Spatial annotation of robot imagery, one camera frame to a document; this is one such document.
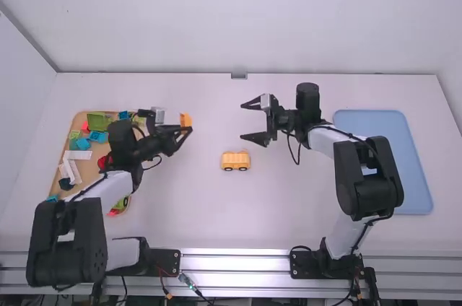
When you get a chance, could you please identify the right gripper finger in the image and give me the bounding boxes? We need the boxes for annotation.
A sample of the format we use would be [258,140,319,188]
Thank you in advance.
[239,131,271,149]
[240,94,268,113]

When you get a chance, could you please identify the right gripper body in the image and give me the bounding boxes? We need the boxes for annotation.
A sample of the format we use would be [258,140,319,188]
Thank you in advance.
[264,95,290,147]

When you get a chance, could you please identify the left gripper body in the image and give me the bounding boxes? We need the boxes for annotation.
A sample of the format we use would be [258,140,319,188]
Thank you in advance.
[138,108,175,155]

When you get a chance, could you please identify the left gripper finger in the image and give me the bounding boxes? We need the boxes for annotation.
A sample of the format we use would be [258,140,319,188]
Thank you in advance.
[154,123,193,134]
[164,127,192,157]

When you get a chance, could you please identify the yellow toy car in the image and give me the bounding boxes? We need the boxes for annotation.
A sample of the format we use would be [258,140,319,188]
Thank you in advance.
[220,150,252,173]

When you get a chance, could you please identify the lime green toy brick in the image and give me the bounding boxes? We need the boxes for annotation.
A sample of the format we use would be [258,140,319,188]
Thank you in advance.
[128,110,148,128]

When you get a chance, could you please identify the red toy brick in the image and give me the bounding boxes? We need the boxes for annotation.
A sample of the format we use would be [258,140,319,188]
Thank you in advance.
[97,155,113,174]

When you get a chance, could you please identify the tan tray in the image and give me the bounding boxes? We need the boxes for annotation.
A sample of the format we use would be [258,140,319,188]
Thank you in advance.
[48,110,146,218]

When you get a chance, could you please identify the white toy brick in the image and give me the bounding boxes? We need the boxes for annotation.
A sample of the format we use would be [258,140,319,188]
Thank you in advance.
[58,159,82,186]
[63,149,93,161]

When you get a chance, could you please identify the pile of toy bricks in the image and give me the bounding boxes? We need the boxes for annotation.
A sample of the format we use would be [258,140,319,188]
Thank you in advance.
[109,196,130,217]

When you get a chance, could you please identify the blue mat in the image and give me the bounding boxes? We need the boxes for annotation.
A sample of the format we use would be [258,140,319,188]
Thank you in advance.
[332,109,434,215]

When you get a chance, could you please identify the silver rails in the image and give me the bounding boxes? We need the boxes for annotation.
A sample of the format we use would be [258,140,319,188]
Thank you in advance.
[0,246,462,298]

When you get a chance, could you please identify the small circuit board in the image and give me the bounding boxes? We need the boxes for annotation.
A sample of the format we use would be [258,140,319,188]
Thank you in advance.
[178,273,199,292]

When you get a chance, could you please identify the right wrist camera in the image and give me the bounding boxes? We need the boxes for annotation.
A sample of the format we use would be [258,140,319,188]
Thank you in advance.
[259,93,276,113]

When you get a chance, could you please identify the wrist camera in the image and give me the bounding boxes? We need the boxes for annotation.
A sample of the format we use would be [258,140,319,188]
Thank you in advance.
[150,106,168,126]
[259,93,276,113]

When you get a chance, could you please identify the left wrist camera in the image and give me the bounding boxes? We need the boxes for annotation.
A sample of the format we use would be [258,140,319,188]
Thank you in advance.
[150,106,168,126]

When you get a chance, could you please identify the black cable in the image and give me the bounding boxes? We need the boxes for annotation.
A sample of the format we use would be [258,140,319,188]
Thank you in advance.
[141,154,162,171]
[287,131,302,166]

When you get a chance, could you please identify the red and black wire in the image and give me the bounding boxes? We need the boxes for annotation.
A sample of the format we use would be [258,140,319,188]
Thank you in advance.
[154,264,181,302]

